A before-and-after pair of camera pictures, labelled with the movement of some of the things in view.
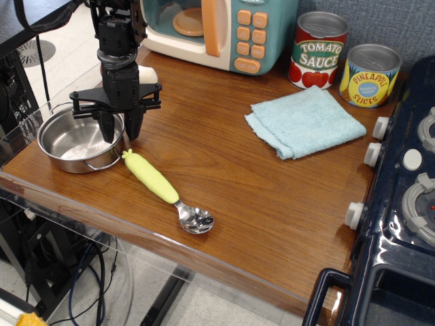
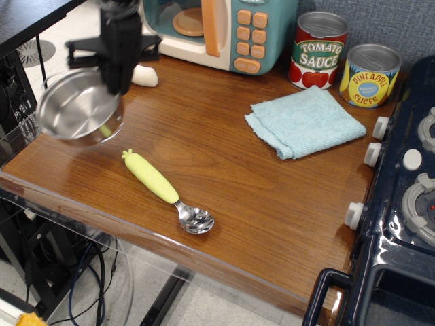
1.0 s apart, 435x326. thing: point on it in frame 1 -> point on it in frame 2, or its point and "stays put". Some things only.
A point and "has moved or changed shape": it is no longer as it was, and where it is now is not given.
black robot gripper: (120, 92) -> (119, 51)
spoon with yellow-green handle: (192, 220) stays put
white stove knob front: (353, 214) stays put
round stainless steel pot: (75, 145) has moved or changed shape
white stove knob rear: (380, 126) stays put
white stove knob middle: (372, 153) stays put
